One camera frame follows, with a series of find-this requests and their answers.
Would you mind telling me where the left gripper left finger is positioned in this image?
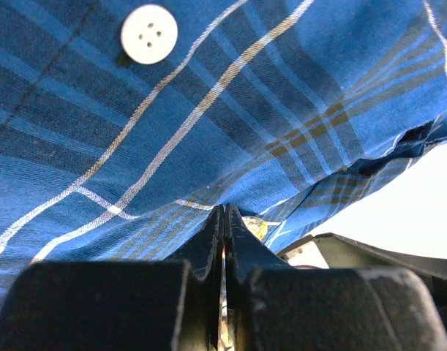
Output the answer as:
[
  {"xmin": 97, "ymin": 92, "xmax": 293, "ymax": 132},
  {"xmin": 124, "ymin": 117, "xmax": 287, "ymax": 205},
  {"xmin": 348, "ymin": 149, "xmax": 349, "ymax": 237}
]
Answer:
[{"xmin": 0, "ymin": 206, "xmax": 223, "ymax": 350}]

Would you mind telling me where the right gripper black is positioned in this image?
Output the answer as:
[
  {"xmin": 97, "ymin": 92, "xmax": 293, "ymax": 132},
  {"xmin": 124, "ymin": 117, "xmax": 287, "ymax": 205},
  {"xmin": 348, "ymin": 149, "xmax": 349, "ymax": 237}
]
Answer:
[{"xmin": 278, "ymin": 233, "xmax": 447, "ymax": 328}]

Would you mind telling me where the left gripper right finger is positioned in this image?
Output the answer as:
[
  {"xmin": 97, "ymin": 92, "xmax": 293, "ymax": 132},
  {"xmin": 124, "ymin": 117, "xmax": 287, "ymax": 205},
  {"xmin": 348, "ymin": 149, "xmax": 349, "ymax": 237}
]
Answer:
[{"xmin": 225, "ymin": 205, "xmax": 447, "ymax": 350}]

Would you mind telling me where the amber round brooch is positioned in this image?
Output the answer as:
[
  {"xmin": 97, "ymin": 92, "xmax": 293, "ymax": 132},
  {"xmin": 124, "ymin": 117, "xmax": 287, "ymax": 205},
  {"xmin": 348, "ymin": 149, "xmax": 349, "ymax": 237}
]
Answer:
[{"xmin": 242, "ymin": 216, "xmax": 268, "ymax": 241}]

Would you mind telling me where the blue plaid shirt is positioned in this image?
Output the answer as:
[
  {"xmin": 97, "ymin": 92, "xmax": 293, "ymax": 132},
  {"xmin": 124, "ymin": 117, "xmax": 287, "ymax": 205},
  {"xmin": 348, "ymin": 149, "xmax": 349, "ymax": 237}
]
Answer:
[{"xmin": 0, "ymin": 1, "xmax": 447, "ymax": 308}]

